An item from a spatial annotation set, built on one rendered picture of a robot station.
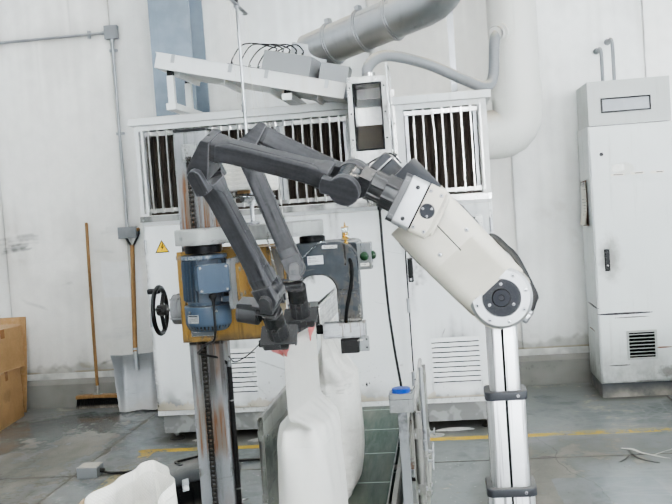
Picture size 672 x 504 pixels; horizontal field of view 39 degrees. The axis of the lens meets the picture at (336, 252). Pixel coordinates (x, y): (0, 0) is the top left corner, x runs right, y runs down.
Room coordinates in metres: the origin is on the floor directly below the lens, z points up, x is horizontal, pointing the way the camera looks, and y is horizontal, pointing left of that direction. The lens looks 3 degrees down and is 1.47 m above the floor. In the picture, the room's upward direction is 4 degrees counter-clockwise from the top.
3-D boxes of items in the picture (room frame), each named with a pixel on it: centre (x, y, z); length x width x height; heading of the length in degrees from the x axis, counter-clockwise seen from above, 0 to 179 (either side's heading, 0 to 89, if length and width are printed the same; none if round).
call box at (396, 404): (3.05, -0.18, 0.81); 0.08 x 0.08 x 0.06; 83
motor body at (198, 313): (3.09, 0.43, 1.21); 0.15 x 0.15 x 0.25
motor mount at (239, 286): (3.15, 0.34, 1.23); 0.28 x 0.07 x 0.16; 173
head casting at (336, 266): (3.32, 0.03, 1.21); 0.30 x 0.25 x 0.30; 173
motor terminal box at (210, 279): (2.99, 0.40, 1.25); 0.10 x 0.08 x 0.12; 108
